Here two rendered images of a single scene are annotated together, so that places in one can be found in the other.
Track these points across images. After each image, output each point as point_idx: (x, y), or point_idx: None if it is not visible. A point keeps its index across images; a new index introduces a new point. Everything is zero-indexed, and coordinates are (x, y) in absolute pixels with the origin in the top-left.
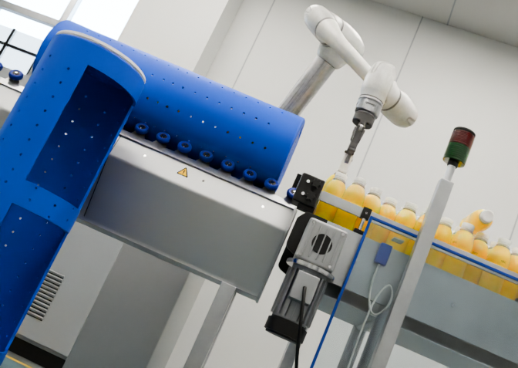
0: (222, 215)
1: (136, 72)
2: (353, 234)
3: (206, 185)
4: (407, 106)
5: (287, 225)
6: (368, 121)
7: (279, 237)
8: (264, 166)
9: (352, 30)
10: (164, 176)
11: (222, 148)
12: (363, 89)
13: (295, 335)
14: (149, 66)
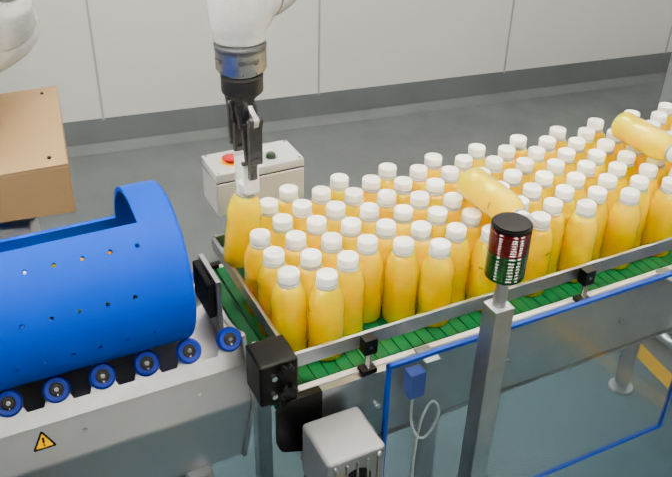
0: (147, 443)
1: None
2: (364, 380)
3: (94, 432)
4: None
5: (249, 392)
6: (257, 93)
7: (245, 409)
8: (164, 342)
9: None
10: (20, 472)
11: (77, 367)
12: (220, 34)
13: None
14: None
